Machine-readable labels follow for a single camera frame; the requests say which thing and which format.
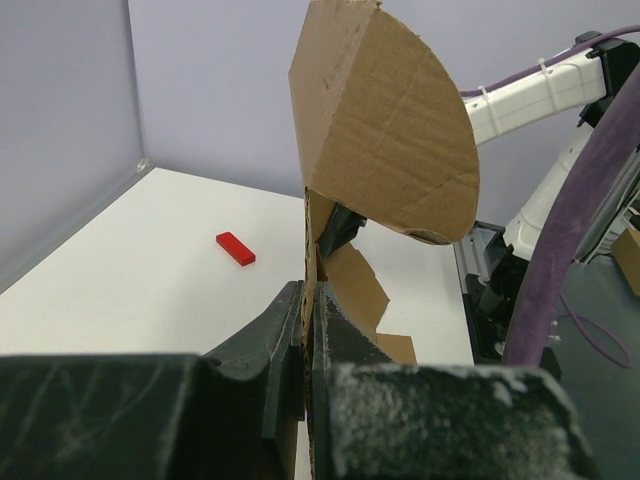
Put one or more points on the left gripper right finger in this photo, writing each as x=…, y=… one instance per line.
x=372, y=418

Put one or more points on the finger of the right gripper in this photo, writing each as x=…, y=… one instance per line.
x=342, y=227

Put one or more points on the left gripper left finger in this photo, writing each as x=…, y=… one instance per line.
x=232, y=413

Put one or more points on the brown cardboard box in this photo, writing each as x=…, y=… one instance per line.
x=381, y=129

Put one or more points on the small red block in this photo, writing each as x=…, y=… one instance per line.
x=235, y=248

